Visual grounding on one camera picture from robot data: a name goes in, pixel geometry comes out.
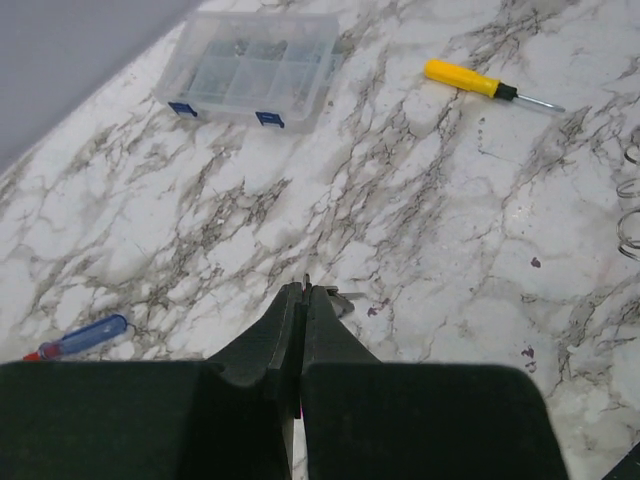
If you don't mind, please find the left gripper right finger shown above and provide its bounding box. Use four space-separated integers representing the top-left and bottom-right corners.
301 286 568 479

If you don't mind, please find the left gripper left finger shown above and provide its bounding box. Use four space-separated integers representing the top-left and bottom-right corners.
1 283 303 479

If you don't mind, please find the blue red screwdriver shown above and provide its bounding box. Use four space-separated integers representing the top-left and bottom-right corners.
22 314 129 362

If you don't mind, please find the clear plastic screw box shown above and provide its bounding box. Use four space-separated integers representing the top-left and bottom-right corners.
154 11 342 133

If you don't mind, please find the yellow screwdriver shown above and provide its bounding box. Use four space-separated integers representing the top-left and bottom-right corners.
424 59 566 113

